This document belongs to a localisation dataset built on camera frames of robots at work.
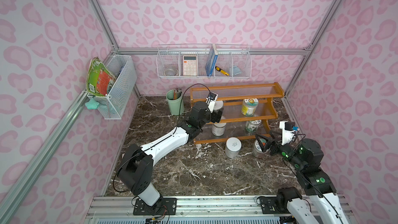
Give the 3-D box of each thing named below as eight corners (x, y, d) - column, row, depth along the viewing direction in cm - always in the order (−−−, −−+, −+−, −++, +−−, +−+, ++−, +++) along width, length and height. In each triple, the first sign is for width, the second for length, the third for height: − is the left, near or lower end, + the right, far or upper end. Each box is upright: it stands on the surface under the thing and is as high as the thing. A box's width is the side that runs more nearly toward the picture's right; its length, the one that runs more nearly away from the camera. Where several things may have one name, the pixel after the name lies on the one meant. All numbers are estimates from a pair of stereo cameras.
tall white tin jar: (225, 158, 90) (227, 150, 83) (224, 145, 96) (226, 137, 88) (239, 158, 90) (242, 150, 82) (237, 145, 96) (240, 137, 88)
